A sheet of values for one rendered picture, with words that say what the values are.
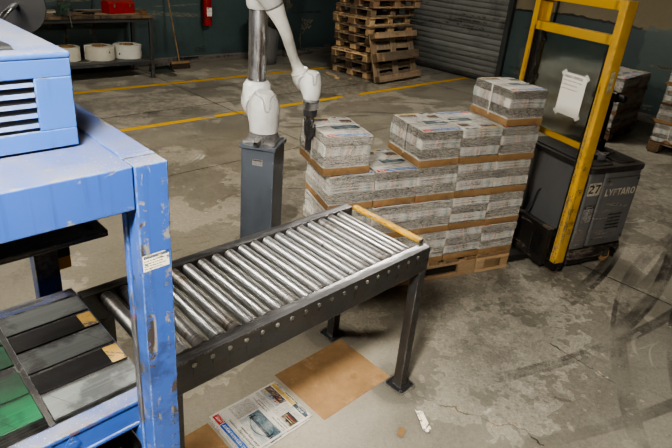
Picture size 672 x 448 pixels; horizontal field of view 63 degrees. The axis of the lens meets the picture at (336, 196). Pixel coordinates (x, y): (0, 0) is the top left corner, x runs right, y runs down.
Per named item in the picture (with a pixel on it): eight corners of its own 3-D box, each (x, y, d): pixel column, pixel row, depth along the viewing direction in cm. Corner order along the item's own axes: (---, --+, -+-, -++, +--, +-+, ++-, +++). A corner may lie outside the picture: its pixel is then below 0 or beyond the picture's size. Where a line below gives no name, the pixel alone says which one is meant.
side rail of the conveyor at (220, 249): (343, 223, 287) (345, 202, 282) (350, 227, 284) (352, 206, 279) (80, 319, 200) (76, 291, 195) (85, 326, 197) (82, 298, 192)
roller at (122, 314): (112, 298, 201) (111, 287, 199) (176, 369, 171) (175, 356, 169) (98, 303, 198) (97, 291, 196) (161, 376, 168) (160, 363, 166)
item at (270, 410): (274, 381, 273) (274, 379, 272) (312, 416, 254) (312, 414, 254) (209, 418, 248) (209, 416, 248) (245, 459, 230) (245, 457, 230)
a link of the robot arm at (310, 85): (323, 101, 299) (316, 95, 310) (325, 72, 293) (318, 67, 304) (304, 101, 296) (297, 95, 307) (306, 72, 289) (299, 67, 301)
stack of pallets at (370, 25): (373, 63, 1073) (381, -7, 1020) (412, 73, 1018) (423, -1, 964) (326, 70, 981) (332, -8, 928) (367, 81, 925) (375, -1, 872)
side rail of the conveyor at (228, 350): (418, 264, 255) (422, 242, 250) (427, 269, 252) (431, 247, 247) (144, 400, 168) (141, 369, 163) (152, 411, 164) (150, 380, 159)
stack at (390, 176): (298, 268, 370) (305, 152, 336) (443, 246, 416) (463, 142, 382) (319, 301, 338) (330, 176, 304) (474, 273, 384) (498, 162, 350)
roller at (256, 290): (219, 260, 231) (219, 250, 229) (289, 315, 201) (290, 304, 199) (208, 264, 228) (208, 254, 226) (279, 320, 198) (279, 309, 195)
